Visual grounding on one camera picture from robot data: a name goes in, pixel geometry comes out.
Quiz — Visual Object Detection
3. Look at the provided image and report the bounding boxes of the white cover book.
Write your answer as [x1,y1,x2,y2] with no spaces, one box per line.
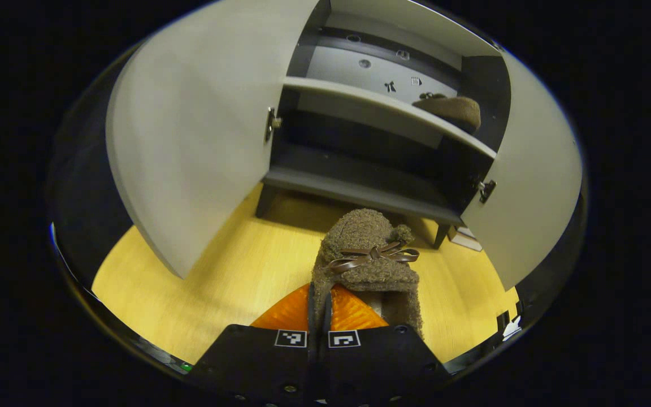
[449,226,483,252]

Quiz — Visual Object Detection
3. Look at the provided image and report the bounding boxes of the white shoe cabinet door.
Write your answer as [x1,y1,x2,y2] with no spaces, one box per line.
[461,48,583,291]
[105,0,320,279]

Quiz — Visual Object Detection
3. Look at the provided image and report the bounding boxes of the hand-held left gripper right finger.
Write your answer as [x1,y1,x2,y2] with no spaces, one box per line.
[325,284,450,405]

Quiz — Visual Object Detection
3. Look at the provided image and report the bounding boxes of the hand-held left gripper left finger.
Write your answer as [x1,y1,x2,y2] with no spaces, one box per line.
[190,283,318,406]

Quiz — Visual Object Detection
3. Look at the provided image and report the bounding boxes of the white shoe cabinet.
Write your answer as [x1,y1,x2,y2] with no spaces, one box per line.
[255,0,513,249]

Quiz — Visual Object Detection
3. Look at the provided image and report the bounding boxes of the brown fuzzy shoe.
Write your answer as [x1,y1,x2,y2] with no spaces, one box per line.
[412,93,481,135]
[310,208,423,340]

